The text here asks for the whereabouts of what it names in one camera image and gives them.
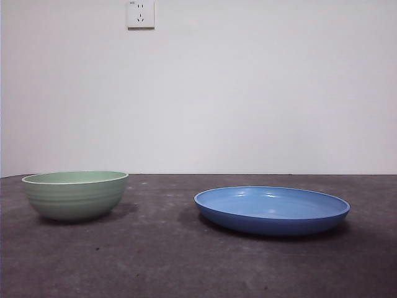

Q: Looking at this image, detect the white wall socket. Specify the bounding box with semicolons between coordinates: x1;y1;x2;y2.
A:
126;0;156;31

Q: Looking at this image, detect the green ribbed bowl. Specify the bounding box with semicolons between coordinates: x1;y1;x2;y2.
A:
21;171;129;222

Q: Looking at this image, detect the blue plate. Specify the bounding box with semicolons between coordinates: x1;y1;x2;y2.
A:
194;185;351;236

